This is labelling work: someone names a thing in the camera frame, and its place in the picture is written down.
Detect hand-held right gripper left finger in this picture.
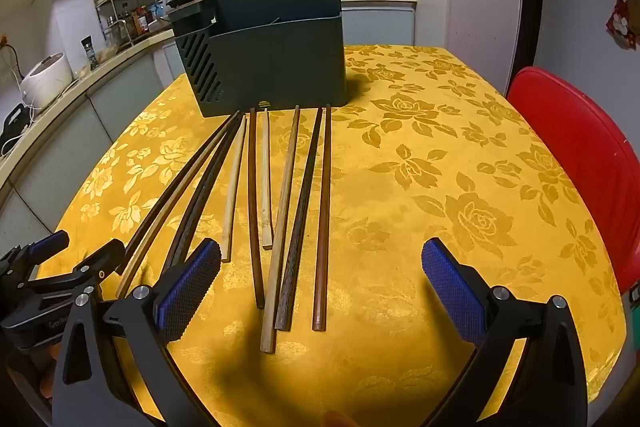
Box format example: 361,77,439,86
50,238,223,427

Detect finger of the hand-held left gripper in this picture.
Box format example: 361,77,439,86
0,229,70,285
22,238,126,296

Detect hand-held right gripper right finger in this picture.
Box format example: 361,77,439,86
421,238,588,427

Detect tan wooden chopstick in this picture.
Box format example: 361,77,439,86
115,113,242,300

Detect long light brown chopstick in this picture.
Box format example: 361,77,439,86
259,104,301,354

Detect short pale bamboo chopstick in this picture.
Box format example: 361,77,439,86
261,108,275,251

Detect dark grey-brown chopstick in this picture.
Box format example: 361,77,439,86
274,107,324,332

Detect reddish brown chopstick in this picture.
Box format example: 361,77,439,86
312,104,333,333

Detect dark green utensil holder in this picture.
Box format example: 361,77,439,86
167,0,349,118

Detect yellow floral tablecloth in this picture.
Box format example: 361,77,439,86
37,44,628,427

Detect grey curved base cabinets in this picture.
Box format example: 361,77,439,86
0,52,176,253

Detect black kitchen appliance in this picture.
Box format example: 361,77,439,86
0,103,31,148

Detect white rice cooker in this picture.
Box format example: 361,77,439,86
19,53,75,110

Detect red plastic stool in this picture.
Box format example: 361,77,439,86
506,67,640,295

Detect beige curved kitchen countertop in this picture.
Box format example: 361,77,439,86
0,27,176,192

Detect metal spice rack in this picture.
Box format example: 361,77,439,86
90,0,156,48

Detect red hanging cloth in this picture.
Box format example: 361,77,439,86
606,0,640,50

